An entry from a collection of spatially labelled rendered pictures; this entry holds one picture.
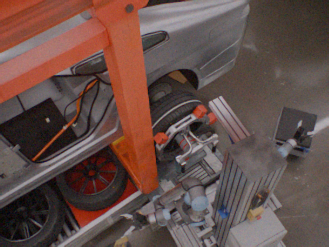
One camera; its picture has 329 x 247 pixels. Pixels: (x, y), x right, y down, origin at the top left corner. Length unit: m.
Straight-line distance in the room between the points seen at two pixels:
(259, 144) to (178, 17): 1.33
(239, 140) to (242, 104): 2.55
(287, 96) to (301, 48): 0.73
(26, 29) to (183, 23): 1.84
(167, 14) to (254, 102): 2.07
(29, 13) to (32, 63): 0.27
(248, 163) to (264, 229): 0.83
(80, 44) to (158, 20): 1.36
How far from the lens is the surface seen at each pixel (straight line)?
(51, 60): 2.06
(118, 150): 4.04
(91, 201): 4.08
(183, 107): 3.64
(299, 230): 4.60
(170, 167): 4.42
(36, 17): 1.85
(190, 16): 3.49
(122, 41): 2.17
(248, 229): 3.21
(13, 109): 4.28
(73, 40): 2.09
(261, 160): 2.52
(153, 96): 4.02
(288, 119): 4.67
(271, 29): 5.81
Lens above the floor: 4.28
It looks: 61 degrees down
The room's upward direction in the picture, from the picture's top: 4 degrees counter-clockwise
